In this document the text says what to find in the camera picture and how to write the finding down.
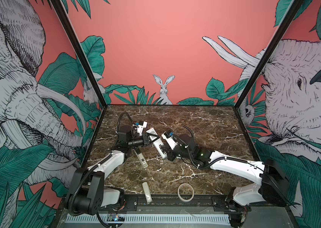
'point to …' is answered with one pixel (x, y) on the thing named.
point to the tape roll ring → (179, 195)
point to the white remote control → (157, 143)
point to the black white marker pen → (141, 157)
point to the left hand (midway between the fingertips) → (158, 137)
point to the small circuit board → (116, 217)
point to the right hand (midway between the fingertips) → (159, 147)
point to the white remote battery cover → (146, 192)
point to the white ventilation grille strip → (152, 218)
